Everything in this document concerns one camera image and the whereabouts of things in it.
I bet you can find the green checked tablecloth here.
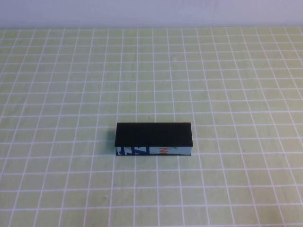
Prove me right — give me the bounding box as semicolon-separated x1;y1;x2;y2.
0;26;303;227

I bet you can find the black printed glasses case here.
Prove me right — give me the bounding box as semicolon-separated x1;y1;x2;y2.
115;122;195;157

